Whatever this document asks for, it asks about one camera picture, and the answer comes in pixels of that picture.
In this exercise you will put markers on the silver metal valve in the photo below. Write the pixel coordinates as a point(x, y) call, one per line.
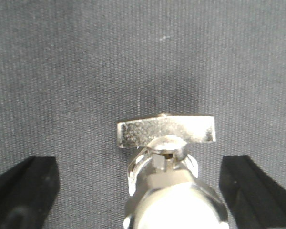
point(165, 191)

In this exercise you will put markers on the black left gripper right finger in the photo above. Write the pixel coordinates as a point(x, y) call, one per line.
point(254, 199)

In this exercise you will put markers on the dark grey conveyor belt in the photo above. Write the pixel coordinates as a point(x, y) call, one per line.
point(70, 69)

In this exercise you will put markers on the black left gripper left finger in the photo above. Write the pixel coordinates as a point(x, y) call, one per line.
point(27, 193)

